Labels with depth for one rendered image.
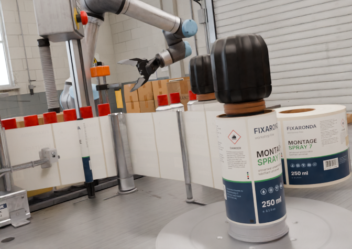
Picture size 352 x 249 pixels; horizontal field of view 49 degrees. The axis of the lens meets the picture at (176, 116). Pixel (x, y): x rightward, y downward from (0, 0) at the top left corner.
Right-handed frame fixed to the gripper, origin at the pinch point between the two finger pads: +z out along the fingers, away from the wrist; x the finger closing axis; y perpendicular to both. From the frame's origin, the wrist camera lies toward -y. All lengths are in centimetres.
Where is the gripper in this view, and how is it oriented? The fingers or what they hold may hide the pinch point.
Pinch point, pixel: (123, 78)
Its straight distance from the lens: 181.0
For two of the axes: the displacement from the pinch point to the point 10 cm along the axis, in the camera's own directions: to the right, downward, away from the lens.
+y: -2.9, -2.5, 9.2
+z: -8.9, 4.2, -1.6
